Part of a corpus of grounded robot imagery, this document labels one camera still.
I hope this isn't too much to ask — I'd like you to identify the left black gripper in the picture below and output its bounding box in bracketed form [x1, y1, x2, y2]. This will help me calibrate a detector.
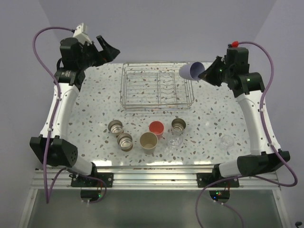
[77, 35, 120, 70]

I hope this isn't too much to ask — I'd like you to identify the purple plastic cup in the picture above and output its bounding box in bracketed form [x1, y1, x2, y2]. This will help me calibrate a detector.
[179, 62, 205, 81]

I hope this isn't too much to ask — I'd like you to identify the steel cup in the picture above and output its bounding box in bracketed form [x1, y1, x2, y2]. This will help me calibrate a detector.
[117, 133, 133, 152]
[171, 118, 186, 134]
[108, 120, 124, 137]

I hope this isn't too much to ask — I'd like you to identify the red plastic cup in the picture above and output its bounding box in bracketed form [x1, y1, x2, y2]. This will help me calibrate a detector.
[149, 121, 164, 139]

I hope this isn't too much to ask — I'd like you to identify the beige plastic cup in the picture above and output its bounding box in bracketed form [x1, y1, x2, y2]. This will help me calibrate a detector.
[140, 132, 158, 155]

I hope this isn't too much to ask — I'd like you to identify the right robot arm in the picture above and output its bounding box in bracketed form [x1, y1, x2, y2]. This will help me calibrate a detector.
[199, 46, 290, 187]

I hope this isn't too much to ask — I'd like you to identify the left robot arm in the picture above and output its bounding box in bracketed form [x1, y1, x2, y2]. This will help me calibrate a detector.
[29, 36, 120, 187]

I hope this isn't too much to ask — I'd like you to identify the clear glass cup right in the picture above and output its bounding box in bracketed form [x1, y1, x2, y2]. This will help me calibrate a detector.
[218, 135, 234, 150]

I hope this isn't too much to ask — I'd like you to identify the clear glass cup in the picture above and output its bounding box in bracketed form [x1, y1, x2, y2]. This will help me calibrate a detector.
[167, 131, 183, 149]
[218, 135, 234, 150]

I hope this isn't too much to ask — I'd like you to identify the clear glass cup centre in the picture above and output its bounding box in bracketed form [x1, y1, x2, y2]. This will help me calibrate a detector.
[167, 131, 183, 149]

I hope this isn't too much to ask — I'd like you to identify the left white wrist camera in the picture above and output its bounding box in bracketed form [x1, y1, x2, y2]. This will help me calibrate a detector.
[73, 23, 92, 45]

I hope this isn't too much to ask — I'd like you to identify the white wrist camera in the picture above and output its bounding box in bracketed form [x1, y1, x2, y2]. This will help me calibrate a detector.
[73, 23, 92, 45]
[228, 41, 239, 48]

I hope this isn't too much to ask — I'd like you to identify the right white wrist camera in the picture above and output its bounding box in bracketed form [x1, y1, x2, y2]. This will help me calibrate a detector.
[228, 41, 239, 48]

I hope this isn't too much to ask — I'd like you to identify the wire dish rack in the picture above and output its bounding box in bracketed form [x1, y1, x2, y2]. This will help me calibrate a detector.
[120, 62, 195, 111]

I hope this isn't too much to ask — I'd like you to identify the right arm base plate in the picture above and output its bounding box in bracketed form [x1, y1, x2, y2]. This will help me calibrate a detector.
[196, 173, 240, 188]

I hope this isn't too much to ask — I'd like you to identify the aluminium front rail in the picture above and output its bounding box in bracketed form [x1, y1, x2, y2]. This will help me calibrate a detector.
[30, 165, 280, 190]

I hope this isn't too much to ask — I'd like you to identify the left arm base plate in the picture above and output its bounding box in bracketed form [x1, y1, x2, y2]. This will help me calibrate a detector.
[69, 172, 114, 188]

